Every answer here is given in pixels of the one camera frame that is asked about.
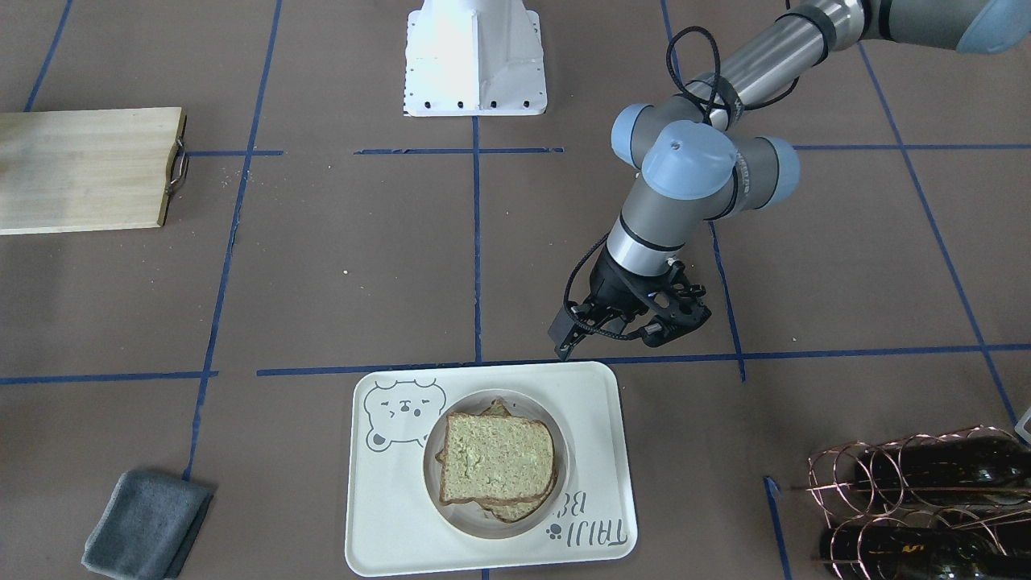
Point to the cream bear serving tray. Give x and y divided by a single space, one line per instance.
392 527

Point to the grey folded cloth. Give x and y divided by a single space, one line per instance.
148 528

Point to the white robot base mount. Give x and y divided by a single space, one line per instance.
467 58

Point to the dark green wine bottle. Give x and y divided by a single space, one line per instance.
977 470

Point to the wooden cutting board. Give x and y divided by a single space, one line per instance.
89 170

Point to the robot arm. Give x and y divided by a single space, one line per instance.
690 171

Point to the copper wire bottle rack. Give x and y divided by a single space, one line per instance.
926 506

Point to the white round plate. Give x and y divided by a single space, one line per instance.
495 463

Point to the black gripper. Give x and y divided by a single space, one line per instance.
610 287

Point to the bread slice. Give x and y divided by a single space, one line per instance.
515 509
495 459

